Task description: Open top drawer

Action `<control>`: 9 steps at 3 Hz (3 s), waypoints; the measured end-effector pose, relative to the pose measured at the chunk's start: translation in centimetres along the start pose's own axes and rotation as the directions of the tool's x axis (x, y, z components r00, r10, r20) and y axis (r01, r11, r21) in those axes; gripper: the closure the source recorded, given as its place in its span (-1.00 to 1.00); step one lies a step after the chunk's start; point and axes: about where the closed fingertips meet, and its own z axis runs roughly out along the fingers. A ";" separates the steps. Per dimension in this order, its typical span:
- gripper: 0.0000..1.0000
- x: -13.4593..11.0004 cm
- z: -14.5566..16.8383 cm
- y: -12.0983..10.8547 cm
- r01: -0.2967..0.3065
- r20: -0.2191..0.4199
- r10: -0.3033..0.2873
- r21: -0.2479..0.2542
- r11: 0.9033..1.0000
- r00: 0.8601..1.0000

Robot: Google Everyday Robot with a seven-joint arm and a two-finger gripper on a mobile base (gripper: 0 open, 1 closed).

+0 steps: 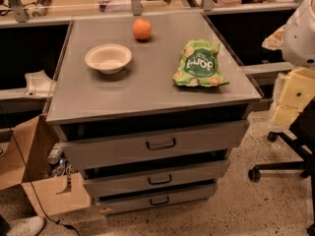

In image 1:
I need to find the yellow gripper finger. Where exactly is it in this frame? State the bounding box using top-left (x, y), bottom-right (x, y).
top-left (268, 67), bottom-right (315, 133)

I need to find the grey top drawer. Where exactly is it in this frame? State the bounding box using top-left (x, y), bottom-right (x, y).
top-left (61, 120), bottom-right (249, 170)

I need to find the grey drawer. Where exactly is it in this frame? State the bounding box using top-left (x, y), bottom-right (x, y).
top-left (84, 157), bottom-right (230, 199)
top-left (95, 180), bottom-right (218, 215)
top-left (61, 120), bottom-right (249, 170)

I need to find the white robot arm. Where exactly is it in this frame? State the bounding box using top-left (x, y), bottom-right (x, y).
top-left (262, 0), bottom-right (315, 133)

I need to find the grey drawer cabinet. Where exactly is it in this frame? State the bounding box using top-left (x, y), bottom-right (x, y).
top-left (44, 11), bottom-right (264, 216)

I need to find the grey middle drawer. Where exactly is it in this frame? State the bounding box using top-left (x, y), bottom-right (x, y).
top-left (84, 157), bottom-right (230, 199)

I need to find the grey bottom drawer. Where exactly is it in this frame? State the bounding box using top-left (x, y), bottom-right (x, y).
top-left (95, 180), bottom-right (218, 215)

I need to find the black office chair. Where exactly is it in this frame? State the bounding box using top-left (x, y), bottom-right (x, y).
top-left (247, 98), bottom-right (315, 236)

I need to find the green chip bag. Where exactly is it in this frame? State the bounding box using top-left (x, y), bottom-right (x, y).
top-left (172, 39), bottom-right (229, 88)

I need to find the orange fruit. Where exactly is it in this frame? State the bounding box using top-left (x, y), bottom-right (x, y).
top-left (132, 19), bottom-right (152, 40)

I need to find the white paper bowl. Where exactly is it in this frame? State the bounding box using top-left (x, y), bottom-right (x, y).
top-left (85, 44), bottom-right (132, 75)

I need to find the silver can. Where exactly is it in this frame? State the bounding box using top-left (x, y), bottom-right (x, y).
top-left (47, 147), bottom-right (62, 165)

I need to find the white curved plastic part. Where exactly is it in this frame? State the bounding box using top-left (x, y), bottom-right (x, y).
top-left (23, 70), bottom-right (56, 98)

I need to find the black and white tool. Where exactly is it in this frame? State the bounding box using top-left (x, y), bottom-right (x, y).
top-left (31, 0), bottom-right (52, 17)

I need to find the brown cardboard box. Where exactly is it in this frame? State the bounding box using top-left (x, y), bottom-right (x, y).
top-left (0, 115), bottom-right (92, 216)

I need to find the white shoe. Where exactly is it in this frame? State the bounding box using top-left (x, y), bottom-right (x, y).
top-left (6, 216), bottom-right (45, 236)

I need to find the black floor cable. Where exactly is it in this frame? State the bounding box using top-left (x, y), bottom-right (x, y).
top-left (0, 108), bottom-right (82, 236)

